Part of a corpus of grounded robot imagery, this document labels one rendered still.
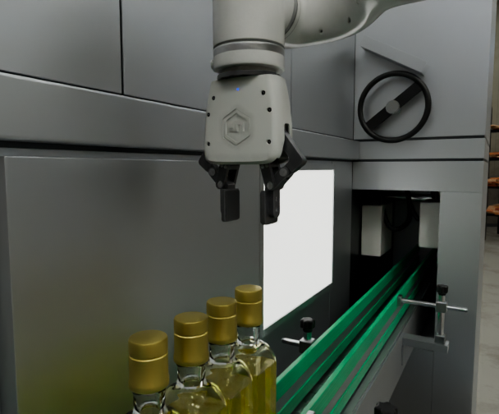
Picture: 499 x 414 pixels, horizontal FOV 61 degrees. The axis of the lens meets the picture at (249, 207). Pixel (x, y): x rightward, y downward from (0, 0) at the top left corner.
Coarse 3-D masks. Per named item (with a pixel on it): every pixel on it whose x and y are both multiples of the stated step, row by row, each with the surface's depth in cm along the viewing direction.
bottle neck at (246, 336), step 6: (240, 330) 52; (246, 330) 51; (252, 330) 51; (258, 330) 52; (240, 336) 52; (246, 336) 51; (252, 336) 52; (258, 336) 52; (240, 342) 52; (246, 342) 52; (252, 342) 52; (258, 342) 52
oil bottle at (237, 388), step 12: (240, 360) 49; (216, 372) 46; (228, 372) 46; (240, 372) 47; (228, 384) 45; (240, 384) 46; (252, 384) 49; (228, 396) 45; (240, 396) 46; (252, 396) 49; (228, 408) 45; (240, 408) 47; (252, 408) 49
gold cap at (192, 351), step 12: (192, 312) 43; (180, 324) 41; (192, 324) 41; (204, 324) 41; (180, 336) 41; (192, 336) 41; (204, 336) 42; (180, 348) 41; (192, 348) 41; (204, 348) 42; (180, 360) 41; (192, 360) 41; (204, 360) 42
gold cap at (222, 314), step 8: (208, 304) 46; (216, 304) 46; (224, 304) 46; (232, 304) 46; (208, 312) 46; (216, 312) 46; (224, 312) 46; (232, 312) 46; (208, 320) 46; (216, 320) 46; (224, 320) 46; (232, 320) 46; (208, 328) 47; (216, 328) 46; (224, 328) 46; (232, 328) 46; (208, 336) 47; (216, 336) 46; (224, 336) 46; (232, 336) 47; (224, 344) 46
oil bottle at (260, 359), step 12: (240, 348) 52; (252, 348) 51; (264, 348) 52; (252, 360) 50; (264, 360) 51; (276, 360) 54; (252, 372) 50; (264, 372) 51; (276, 372) 54; (264, 384) 51; (276, 384) 54; (264, 396) 51; (276, 396) 54; (264, 408) 52
